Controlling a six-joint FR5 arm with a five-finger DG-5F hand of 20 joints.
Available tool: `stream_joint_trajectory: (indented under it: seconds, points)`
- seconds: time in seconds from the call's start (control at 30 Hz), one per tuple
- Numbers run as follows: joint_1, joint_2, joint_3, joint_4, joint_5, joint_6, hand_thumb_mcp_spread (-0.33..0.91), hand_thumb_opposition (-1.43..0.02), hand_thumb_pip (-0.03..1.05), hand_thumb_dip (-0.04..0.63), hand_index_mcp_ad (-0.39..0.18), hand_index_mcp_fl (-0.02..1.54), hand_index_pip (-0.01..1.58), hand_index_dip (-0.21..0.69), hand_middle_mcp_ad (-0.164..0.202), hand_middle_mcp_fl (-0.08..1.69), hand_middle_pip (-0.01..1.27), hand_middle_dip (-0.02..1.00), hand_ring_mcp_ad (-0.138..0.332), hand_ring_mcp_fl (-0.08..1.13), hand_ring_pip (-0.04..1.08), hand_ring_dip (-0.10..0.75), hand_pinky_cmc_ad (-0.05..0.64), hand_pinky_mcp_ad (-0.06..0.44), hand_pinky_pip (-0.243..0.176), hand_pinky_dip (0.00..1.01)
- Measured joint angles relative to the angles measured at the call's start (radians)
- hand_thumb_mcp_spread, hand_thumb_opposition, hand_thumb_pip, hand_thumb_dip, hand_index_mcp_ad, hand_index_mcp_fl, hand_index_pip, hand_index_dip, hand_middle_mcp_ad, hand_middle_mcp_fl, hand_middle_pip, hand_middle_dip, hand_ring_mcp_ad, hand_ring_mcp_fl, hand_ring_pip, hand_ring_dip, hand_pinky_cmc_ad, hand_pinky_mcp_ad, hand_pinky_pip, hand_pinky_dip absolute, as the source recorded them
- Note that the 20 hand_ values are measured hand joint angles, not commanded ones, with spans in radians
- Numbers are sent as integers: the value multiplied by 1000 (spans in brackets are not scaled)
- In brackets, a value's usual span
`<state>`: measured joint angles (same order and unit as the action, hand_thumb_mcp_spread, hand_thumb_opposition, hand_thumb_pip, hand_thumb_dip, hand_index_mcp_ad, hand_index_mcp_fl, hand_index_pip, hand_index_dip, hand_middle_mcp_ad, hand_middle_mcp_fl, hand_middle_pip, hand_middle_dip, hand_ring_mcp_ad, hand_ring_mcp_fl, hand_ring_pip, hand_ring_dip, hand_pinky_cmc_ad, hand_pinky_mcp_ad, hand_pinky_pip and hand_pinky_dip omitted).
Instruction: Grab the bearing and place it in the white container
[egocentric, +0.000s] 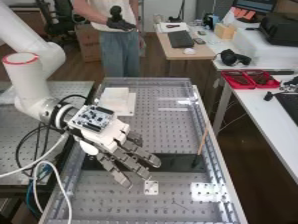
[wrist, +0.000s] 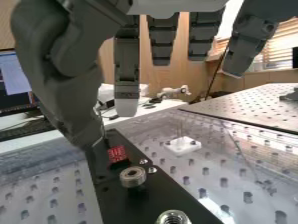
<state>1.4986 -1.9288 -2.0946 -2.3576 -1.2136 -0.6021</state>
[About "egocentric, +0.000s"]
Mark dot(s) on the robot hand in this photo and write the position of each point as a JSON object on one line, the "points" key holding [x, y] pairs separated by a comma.
{"points": [[104, 133]]}

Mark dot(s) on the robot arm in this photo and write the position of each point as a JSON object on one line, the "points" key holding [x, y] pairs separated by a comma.
{"points": [[27, 66]]}

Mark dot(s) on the small white box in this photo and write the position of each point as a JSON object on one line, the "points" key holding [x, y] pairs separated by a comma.
{"points": [[116, 98]]}

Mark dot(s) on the clear box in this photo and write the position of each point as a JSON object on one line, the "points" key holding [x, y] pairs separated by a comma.
{"points": [[178, 100]]}

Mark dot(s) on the thin stick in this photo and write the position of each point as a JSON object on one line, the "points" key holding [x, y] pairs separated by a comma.
{"points": [[203, 143]]}

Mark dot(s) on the person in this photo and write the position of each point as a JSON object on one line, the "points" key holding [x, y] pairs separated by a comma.
{"points": [[119, 50]]}

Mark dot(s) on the cardboard box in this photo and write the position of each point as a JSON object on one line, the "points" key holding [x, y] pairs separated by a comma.
{"points": [[88, 41]]}

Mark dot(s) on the wooden desk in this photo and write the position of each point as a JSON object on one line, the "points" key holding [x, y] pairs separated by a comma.
{"points": [[184, 61]]}

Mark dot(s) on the white mouse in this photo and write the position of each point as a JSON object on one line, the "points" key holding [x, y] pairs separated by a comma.
{"points": [[190, 51]]}

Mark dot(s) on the black handheld device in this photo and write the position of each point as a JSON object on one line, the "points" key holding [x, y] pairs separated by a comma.
{"points": [[119, 22]]}

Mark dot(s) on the red tray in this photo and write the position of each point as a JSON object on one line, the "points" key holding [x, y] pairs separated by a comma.
{"points": [[239, 80], [263, 78]]}

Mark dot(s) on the black headphones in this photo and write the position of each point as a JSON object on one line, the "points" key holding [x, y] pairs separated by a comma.
{"points": [[231, 57]]}

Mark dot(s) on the black chair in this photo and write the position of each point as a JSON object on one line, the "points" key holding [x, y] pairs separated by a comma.
{"points": [[56, 15]]}

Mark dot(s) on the white desk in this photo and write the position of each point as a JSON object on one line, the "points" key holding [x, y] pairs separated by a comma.
{"points": [[271, 133], [267, 53]]}

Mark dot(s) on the black case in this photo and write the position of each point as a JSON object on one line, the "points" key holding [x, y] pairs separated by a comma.
{"points": [[280, 30]]}

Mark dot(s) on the screen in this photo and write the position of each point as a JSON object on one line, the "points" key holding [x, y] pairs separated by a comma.
{"points": [[255, 5]]}

